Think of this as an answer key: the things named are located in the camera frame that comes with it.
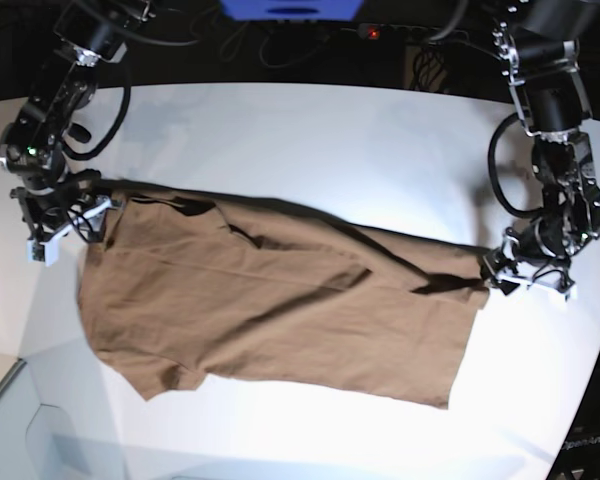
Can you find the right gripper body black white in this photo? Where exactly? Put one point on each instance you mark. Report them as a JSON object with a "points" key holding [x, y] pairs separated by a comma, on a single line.
{"points": [[53, 217]]}

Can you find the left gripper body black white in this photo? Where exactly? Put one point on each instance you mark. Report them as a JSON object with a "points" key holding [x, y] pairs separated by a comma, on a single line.
{"points": [[523, 257]]}

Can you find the brown t-shirt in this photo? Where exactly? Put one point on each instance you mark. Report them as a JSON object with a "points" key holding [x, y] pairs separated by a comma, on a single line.
{"points": [[187, 285]]}

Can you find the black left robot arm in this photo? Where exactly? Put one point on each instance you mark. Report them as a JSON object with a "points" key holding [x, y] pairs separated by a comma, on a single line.
{"points": [[538, 44]]}

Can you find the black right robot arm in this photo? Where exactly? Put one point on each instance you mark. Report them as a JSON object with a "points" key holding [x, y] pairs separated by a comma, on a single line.
{"points": [[34, 146]]}

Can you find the blue box overhead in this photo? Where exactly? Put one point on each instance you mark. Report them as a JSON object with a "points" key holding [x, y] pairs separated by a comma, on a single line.
{"points": [[264, 10]]}

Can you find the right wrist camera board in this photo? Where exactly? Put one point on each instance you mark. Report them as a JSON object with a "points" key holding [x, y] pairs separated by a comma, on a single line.
{"points": [[44, 252]]}

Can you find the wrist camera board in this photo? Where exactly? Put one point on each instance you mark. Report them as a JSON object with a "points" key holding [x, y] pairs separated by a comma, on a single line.
{"points": [[44, 252], [565, 292]]}

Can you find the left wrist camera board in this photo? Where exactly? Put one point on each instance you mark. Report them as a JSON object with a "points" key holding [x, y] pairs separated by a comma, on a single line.
{"points": [[565, 292]]}

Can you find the black power strip red switch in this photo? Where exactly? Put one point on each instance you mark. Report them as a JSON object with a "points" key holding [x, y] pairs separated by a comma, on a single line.
{"points": [[411, 34]]}

